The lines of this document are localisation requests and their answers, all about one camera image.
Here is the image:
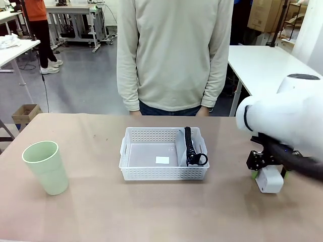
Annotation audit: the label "white workbench with equipment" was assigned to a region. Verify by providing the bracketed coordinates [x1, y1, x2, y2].
[45, 0, 106, 53]

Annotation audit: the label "shelf with cardboard pieces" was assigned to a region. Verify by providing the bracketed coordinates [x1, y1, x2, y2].
[282, 2, 306, 44]

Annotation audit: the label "person in beige sweater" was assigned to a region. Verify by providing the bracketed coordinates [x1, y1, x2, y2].
[116, 0, 234, 112]

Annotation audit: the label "person's right forearm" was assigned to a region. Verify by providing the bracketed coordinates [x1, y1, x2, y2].
[116, 57, 141, 112]

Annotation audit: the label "white table with cloth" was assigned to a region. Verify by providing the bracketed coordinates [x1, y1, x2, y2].
[0, 37, 41, 86]

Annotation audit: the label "person's left forearm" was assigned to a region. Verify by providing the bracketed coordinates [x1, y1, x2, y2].
[200, 57, 229, 109]

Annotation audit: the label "black tripod pole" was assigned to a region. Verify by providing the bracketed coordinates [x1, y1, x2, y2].
[22, 0, 36, 41]

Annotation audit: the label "large brown cardboard box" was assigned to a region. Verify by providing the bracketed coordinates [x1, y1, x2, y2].
[247, 0, 286, 33]

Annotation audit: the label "light green plastic cup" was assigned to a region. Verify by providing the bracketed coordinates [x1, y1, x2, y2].
[22, 140, 70, 196]

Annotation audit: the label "large white table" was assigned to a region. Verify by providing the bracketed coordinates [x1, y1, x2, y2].
[227, 45, 323, 117]

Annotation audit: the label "blue jeans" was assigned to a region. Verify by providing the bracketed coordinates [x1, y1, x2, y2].
[139, 100, 202, 117]

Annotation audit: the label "person in orange top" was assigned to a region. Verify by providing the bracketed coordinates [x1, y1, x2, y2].
[21, 0, 64, 75]

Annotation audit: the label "black robot cable hose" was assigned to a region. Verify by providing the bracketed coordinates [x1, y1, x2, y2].
[262, 137, 323, 181]

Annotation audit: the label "crumpled white cloth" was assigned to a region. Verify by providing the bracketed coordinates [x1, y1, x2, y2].
[0, 34, 22, 50]

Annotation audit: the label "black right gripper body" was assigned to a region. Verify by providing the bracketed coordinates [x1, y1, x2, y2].
[246, 149, 285, 174]

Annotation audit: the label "black stand pole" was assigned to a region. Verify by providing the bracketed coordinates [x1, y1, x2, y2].
[270, 0, 287, 48]

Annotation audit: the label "white rounded box device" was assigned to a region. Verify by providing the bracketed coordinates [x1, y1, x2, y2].
[254, 167, 285, 195]

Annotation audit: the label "small open cardboard box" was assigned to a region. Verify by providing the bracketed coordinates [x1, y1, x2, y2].
[11, 104, 43, 126]

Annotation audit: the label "white perforated plastic basket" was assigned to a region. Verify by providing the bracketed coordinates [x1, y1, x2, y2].
[118, 127, 210, 182]

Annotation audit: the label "thin black floor cable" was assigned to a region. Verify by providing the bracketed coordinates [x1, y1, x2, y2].
[37, 51, 50, 113]

